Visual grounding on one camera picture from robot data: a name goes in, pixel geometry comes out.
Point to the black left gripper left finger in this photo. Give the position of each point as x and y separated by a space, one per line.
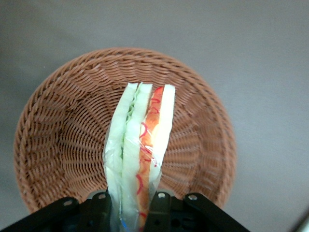
97 212

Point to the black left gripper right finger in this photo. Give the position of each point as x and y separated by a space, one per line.
158 212

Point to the triangle sandwich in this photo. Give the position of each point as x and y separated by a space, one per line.
130 145

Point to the brown round wicker basket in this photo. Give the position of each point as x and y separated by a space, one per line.
72 120

